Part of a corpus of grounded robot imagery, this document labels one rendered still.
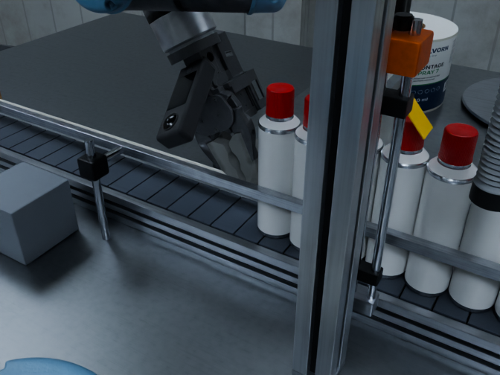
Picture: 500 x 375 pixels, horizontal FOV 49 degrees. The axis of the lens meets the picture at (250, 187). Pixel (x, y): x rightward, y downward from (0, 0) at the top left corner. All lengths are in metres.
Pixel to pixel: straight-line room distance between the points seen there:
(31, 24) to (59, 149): 3.07
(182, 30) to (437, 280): 0.42
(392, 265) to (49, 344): 0.42
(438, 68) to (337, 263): 0.66
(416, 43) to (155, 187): 0.50
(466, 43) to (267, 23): 1.02
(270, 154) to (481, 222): 0.25
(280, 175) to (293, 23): 2.31
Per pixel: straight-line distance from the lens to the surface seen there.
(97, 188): 0.78
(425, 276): 0.66
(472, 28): 3.01
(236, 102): 0.69
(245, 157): 0.70
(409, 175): 0.60
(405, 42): 0.46
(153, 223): 0.81
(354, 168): 0.44
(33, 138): 1.04
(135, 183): 0.86
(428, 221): 0.62
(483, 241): 0.61
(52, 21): 3.91
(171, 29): 0.69
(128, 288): 0.75
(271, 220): 0.71
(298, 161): 0.64
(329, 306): 0.54
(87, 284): 0.77
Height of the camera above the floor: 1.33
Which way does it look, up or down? 33 degrees down
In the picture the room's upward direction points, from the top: straight up
